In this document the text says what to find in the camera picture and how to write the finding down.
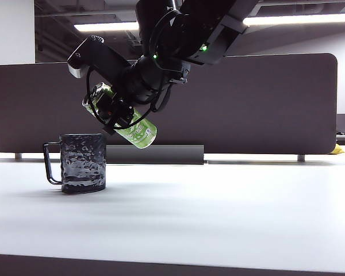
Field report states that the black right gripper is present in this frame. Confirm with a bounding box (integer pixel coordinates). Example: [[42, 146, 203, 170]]
[[97, 56, 173, 136]]

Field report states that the green energy drink can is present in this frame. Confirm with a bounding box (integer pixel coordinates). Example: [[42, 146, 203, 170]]
[[82, 82, 158, 150]]

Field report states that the dark textured glass mug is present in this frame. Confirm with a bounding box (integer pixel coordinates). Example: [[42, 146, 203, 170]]
[[43, 133, 107, 196]]

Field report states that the dark grey desk divider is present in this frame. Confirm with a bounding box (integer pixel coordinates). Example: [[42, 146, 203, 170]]
[[0, 53, 338, 155]]

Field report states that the long ceiling light strip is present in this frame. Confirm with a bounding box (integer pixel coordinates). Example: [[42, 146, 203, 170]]
[[73, 13, 345, 33]]

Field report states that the black camera cable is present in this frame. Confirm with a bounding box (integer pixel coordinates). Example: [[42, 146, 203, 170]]
[[85, 66, 133, 130]]

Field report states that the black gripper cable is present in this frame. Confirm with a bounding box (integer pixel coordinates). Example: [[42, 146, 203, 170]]
[[149, 85, 173, 113]]

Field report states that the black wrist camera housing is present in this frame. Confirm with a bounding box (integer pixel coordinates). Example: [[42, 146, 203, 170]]
[[67, 35, 133, 97]]

